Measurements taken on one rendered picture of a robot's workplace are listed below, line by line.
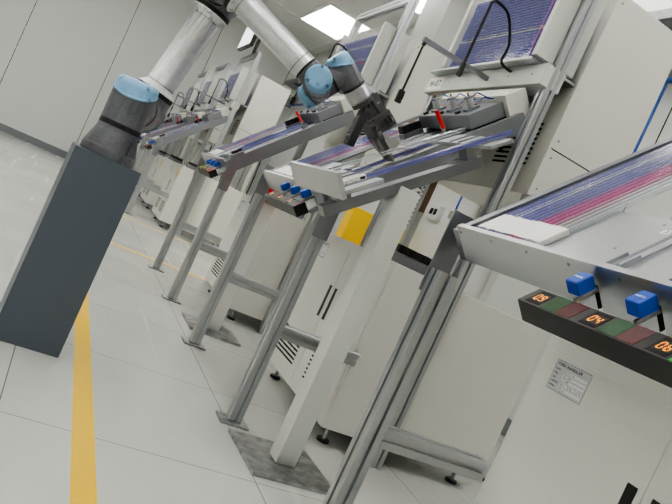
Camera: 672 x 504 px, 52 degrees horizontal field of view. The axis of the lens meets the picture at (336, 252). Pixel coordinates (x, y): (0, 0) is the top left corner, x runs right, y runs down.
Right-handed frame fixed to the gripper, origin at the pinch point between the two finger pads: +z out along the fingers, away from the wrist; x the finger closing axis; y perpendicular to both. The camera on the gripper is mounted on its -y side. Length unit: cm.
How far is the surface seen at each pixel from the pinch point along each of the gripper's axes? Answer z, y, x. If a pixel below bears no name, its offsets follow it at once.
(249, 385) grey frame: 26, -75, -14
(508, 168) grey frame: 21.2, 28.0, -14.0
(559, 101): 17, 60, -5
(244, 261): 28, -48, 94
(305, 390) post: 28, -64, -34
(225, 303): 38, -66, 94
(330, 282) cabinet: 34, -32, 29
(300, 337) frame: 24, -55, -14
